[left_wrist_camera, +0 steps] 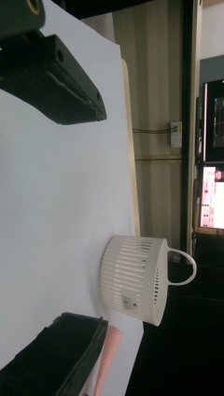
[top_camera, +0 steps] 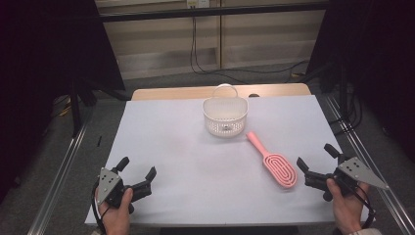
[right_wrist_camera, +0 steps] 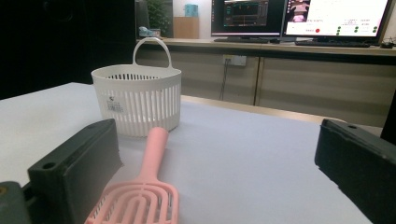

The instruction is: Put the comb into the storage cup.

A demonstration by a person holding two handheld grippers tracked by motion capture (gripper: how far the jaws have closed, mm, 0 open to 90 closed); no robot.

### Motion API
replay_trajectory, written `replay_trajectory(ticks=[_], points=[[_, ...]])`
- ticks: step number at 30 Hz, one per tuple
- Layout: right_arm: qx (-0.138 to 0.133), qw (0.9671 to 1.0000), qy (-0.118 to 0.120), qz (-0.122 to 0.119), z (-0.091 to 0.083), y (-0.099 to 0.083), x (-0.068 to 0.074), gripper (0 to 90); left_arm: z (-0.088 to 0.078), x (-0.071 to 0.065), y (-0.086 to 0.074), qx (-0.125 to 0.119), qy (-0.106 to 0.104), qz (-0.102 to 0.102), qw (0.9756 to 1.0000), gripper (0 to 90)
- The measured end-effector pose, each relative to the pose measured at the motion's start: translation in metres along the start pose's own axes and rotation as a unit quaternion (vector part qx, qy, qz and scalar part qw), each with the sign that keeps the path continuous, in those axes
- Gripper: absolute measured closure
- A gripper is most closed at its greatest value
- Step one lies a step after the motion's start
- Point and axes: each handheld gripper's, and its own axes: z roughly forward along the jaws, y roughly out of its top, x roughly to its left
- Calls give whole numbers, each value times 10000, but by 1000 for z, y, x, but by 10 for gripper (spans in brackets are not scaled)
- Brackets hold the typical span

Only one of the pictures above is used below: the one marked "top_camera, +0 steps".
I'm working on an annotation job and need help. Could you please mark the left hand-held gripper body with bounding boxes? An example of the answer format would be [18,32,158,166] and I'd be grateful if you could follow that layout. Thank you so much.
[96,166,154,215]

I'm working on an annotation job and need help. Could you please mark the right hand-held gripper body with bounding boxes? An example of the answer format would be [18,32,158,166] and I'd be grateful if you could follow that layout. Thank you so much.
[304,154,391,203]

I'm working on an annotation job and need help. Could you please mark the pink hairbrush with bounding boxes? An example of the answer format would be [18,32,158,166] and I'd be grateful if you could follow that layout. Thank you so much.
[246,130,299,189]

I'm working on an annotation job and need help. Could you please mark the white slotted plastic basket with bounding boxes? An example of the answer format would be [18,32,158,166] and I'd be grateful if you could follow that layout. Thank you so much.
[202,83,250,138]

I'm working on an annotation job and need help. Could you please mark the person's left hand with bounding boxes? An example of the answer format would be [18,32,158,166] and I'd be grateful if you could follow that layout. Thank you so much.
[97,188,135,235]

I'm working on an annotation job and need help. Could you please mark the person's right hand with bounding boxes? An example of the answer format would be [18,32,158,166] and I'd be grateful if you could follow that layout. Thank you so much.
[326,178,370,235]

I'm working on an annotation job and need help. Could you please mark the white table cover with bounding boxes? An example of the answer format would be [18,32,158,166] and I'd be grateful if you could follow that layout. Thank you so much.
[84,94,376,228]

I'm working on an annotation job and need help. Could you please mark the black metal stand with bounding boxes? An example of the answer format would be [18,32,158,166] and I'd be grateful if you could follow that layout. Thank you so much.
[69,77,98,138]

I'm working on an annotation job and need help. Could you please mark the black curtain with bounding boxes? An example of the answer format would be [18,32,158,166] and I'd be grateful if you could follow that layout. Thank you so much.
[305,0,415,163]
[0,0,127,204]

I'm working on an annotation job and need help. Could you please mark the black horizontal bar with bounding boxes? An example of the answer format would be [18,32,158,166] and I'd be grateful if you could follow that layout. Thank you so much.
[97,2,329,24]

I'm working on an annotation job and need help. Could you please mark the aluminium rail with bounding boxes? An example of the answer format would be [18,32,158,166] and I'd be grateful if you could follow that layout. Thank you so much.
[26,121,90,235]
[325,93,415,235]

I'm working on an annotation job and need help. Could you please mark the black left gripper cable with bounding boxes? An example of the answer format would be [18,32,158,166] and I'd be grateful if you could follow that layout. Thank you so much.
[90,180,111,235]

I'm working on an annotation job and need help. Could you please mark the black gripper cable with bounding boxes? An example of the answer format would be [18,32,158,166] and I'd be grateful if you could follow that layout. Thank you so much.
[90,180,111,235]
[353,181,377,230]

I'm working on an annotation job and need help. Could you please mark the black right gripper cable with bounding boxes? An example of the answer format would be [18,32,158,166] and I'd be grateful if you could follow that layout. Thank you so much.
[353,181,377,230]

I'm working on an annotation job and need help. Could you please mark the black floor cables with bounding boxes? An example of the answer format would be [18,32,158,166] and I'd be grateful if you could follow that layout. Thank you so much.
[328,92,364,135]

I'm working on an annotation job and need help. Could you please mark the black wall cables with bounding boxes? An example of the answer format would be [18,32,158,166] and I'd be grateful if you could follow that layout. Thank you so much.
[190,15,309,84]

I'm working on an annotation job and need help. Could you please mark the white wall socket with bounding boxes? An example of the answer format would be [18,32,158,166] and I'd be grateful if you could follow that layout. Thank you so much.
[186,0,210,10]

